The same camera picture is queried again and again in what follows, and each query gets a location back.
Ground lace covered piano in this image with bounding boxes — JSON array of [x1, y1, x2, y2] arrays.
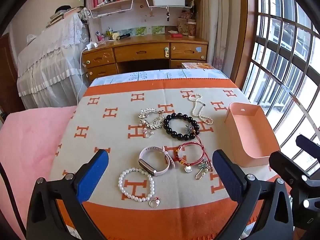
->
[[17, 12, 90, 108]]

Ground pale curtain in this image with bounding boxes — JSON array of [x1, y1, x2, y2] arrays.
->
[[202, 0, 242, 80]]

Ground light blue patterned sheet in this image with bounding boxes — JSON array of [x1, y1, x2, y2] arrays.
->
[[90, 69, 228, 86]]

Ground wooden desk with drawers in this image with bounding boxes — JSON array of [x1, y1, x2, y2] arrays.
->
[[81, 34, 209, 80]]

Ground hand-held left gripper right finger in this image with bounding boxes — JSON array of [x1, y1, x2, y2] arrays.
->
[[212, 149, 294, 240]]

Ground silver rhinestone bracelet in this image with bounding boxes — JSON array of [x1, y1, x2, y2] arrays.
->
[[138, 108, 164, 130]]

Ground red cord charm bracelet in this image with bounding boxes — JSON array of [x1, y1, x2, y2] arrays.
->
[[176, 134, 208, 173]]

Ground white pearl necklace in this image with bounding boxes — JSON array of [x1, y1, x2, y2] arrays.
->
[[188, 93, 214, 125]]

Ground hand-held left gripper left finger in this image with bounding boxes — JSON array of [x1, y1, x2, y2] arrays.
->
[[26, 149, 109, 240]]

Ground empty white wire basket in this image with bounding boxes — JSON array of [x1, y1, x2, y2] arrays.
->
[[89, 0, 134, 19]]

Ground pink smart band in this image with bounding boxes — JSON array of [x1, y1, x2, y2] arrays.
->
[[139, 145, 175, 177]]

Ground orange and cream printed blanket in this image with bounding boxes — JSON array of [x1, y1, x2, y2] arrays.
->
[[50, 79, 293, 240]]

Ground orange magazine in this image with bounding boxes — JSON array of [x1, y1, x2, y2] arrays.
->
[[181, 62, 216, 70]]

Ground white plastic tray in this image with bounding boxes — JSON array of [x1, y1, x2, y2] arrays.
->
[[152, 0, 185, 6]]

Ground white cable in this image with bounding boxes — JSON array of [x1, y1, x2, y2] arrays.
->
[[79, 49, 88, 98]]

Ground wooden bookshelf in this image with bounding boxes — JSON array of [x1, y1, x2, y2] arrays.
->
[[85, 0, 203, 40]]

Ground brown wooden door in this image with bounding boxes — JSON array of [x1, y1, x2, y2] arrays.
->
[[0, 34, 25, 115]]

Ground white pearl bracelet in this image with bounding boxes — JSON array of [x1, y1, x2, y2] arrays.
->
[[118, 167, 155, 202]]

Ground pink paper box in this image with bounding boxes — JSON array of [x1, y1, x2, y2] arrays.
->
[[224, 102, 282, 168]]

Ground floral jars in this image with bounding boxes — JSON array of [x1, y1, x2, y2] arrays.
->
[[177, 17, 197, 37]]

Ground pink blanket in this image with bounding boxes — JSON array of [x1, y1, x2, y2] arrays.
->
[[0, 105, 78, 240]]

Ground window with metal bars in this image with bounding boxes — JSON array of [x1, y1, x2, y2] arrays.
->
[[240, 0, 320, 180]]

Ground white wire basket with tray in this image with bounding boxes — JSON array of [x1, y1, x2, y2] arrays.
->
[[144, 0, 195, 9]]

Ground black bead bracelet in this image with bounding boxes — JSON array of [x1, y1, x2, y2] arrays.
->
[[163, 114, 200, 140]]

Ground stack of books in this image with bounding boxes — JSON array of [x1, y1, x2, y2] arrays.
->
[[46, 6, 83, 28]]

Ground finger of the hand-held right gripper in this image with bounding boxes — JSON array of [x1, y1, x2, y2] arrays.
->
[[269, 151, 320, 200], [296, 134, 320, 155]]

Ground beaded safety pin brooch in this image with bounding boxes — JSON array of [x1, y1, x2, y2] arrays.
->
[[195, 166, 213, 180]]

